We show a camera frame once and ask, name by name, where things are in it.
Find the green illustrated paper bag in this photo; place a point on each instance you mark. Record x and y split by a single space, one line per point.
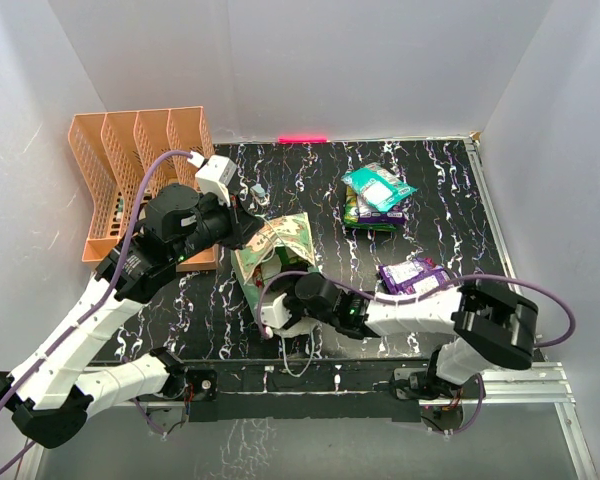
292 231

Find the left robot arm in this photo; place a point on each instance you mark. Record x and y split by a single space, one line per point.
50 396

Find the orange plastic file organizer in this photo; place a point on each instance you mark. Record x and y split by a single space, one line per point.
115 149

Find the pink tape strip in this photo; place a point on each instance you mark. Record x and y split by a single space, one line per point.
302 139

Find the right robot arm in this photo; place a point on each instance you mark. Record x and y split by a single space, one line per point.
492 325

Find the teal white candy bag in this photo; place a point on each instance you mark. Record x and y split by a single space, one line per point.
378 187

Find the purple Fox's candy bag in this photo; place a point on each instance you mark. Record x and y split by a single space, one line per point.
370 215

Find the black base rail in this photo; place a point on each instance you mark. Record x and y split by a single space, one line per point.
329 389

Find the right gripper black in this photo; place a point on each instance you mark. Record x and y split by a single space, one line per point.
288 301

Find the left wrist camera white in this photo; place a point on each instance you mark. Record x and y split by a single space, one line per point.
214 175

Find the green Fox's candy bag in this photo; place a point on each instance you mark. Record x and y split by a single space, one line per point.
371 226

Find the orange green Fox's bag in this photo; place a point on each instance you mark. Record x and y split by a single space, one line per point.
279 260

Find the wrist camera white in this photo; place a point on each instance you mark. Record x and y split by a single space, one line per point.
273 313
214 175

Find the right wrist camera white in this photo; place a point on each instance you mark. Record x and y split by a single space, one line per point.
273 313

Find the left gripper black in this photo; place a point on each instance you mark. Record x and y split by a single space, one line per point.
242 224

